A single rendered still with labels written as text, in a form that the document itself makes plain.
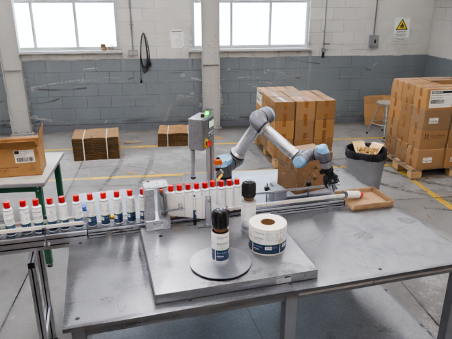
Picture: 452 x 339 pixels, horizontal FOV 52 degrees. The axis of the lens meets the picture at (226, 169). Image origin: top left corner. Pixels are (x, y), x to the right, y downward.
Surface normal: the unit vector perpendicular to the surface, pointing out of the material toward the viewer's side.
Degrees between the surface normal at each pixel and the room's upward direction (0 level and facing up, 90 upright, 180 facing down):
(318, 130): 90
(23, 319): 0
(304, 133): 92
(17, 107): 90
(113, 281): 0
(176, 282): 0
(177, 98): 90
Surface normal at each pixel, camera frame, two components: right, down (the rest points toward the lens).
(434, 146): 0.18, 0.37
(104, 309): 0.00, -0.94
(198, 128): -0.33, 0.33
